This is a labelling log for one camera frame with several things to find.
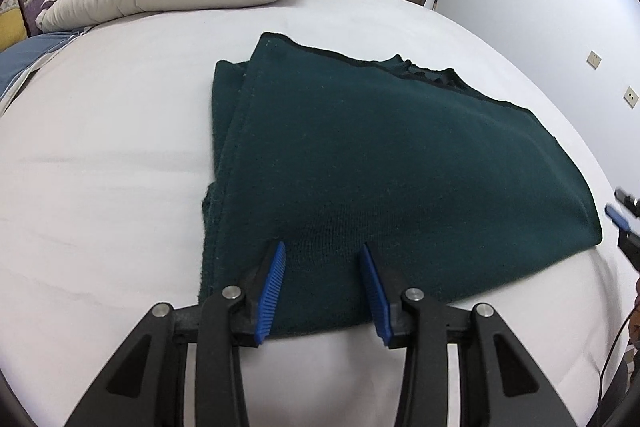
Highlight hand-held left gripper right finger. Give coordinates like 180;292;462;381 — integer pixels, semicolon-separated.
359;242;581;427

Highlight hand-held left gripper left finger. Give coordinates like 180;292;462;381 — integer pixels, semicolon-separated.
62;240;287;427

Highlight dark green sweater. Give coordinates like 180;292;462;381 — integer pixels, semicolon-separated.
200;32;603;339

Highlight blue pillow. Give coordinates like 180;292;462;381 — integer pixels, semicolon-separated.
0;26;95;108

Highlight yellow patterned cushion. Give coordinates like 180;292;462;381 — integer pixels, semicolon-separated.
0;4;28;54

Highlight black cable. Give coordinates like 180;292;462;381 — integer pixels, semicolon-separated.
597;306;640;409

